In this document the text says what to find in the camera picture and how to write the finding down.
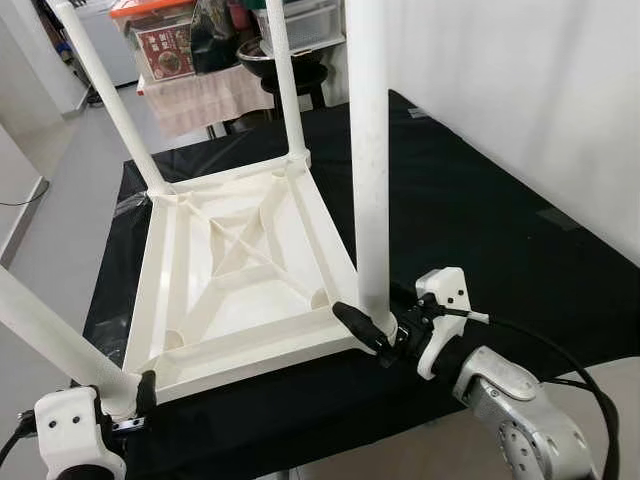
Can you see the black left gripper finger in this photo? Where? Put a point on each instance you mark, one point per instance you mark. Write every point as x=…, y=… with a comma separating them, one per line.
x=147, y=395

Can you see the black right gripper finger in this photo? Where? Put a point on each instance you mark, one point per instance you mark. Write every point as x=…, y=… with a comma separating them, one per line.
x=362, y=330

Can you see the white plastic table leg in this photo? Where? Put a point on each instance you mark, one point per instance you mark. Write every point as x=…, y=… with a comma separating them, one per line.
x=370, y=150
x=287, y=80
x=110, y=90
x=55, y=340

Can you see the cream plastic children table top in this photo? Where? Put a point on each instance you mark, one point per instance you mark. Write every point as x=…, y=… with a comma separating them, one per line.
x=240, y=290

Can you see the black tablecloth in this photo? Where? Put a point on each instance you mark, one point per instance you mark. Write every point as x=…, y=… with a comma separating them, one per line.
x=480, y=230

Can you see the grey tape strip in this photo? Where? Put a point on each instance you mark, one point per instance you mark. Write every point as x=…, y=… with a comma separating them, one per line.
x=419, y=112
x=560, y=218

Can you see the clear plastic bag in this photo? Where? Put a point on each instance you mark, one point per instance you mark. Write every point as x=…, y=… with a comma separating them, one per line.
x=132, y=202

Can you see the black bowl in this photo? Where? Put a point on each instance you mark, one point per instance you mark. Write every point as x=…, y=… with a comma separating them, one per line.
x=255, y=58

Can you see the black bag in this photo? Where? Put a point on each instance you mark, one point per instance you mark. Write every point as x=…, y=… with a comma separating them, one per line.
x=215, y=40

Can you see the red printed carton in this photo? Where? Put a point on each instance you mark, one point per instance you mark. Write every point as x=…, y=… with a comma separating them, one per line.
x=163, y=55

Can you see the white cabinet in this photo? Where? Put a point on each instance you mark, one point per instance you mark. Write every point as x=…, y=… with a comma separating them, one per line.
x=105, y=45

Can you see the orange lidded bin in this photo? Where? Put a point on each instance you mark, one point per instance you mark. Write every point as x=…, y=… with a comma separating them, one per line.
x=150, y=10

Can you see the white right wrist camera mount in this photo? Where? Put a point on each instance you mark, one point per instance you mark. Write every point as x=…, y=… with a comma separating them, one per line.
x=445, y=295

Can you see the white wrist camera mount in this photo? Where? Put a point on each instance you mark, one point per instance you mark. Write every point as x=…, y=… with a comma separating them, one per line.
x=445, y=295
x=65, y=430

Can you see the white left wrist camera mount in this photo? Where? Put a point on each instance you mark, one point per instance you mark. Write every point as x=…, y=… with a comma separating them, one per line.
x=65, y=430

